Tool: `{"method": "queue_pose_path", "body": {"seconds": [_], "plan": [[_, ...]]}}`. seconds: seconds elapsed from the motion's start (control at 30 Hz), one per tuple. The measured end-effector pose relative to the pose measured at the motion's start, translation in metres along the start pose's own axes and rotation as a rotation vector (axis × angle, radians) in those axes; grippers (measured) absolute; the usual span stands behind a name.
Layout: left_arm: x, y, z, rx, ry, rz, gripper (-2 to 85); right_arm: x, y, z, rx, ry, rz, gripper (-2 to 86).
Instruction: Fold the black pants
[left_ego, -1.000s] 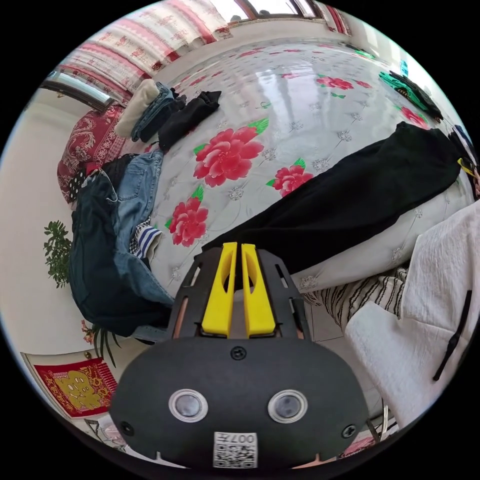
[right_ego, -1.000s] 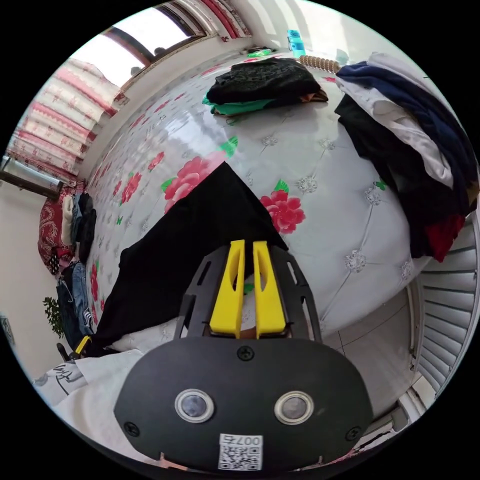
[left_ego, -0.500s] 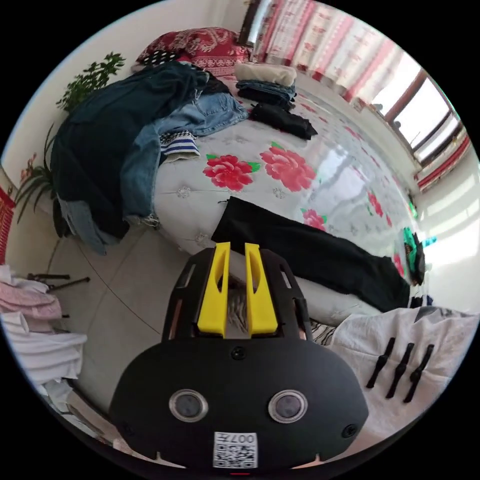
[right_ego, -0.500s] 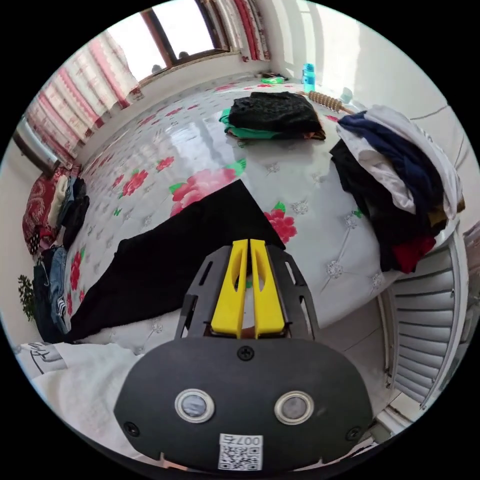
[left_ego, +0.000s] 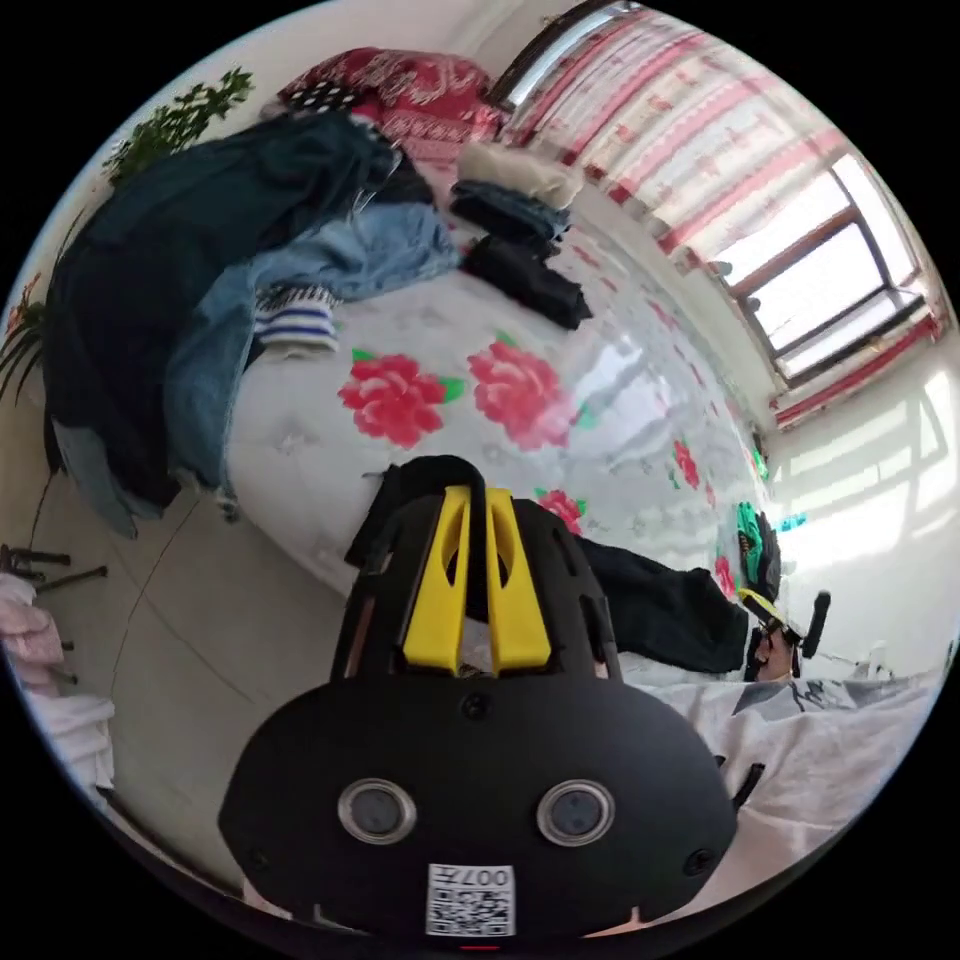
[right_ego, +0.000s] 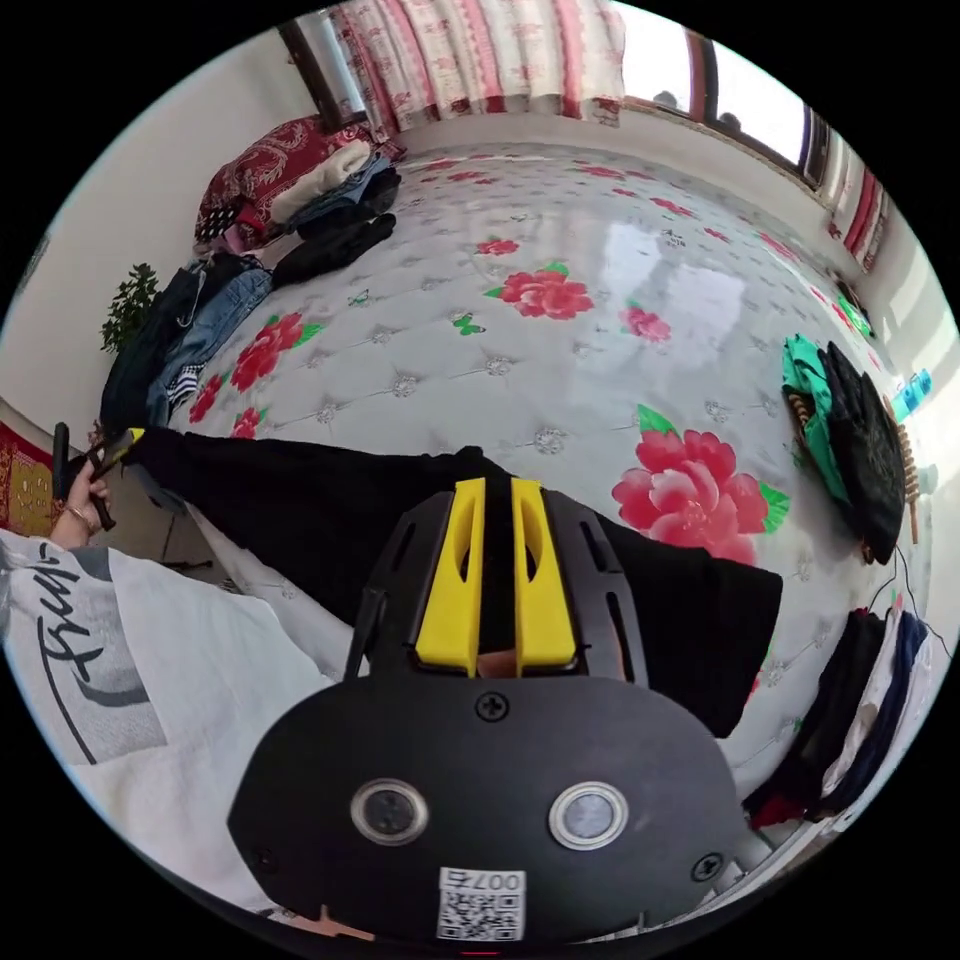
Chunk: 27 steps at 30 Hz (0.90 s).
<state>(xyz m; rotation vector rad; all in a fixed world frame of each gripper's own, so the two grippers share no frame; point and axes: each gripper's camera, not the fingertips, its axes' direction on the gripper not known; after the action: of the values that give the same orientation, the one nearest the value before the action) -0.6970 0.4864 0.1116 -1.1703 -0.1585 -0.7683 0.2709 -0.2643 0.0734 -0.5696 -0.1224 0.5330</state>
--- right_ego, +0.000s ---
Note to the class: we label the person's body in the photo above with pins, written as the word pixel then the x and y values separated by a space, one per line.
pixel 165 675

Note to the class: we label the pile of clothes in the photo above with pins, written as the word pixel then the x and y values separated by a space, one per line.
pixel 855 442
pixel 341 187
pixel 847 712
pixel 187 330

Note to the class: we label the black pants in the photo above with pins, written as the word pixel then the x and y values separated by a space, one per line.
pixel 300 510

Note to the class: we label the person's left forearm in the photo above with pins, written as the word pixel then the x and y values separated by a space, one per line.
pixel 63 529

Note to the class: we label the green plant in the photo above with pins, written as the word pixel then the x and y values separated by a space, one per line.
pixel 132 304

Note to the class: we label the red and white curtain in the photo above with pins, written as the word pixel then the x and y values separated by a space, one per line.
pixel 480 60
pixel 862 217

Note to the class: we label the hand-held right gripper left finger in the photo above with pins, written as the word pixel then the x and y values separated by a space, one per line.
pixel 448 592

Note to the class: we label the person's left hand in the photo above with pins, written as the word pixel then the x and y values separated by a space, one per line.
pixel 88 501

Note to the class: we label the black garment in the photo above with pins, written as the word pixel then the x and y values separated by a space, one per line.
pixel 337 246

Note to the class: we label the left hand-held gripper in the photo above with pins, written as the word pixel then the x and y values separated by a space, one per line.
pixel 99 480

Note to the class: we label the person's right hand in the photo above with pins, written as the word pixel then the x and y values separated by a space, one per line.
pixel 496 664

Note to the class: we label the red patterned pillow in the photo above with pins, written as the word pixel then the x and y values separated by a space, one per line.
pixel 251 176

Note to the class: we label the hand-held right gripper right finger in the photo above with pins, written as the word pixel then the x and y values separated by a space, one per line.
pixel 546 592

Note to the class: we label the bed with flowered quilt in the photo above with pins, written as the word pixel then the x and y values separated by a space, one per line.
pixel 540 360

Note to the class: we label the window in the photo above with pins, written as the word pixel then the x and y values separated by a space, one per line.
pixel 750 97

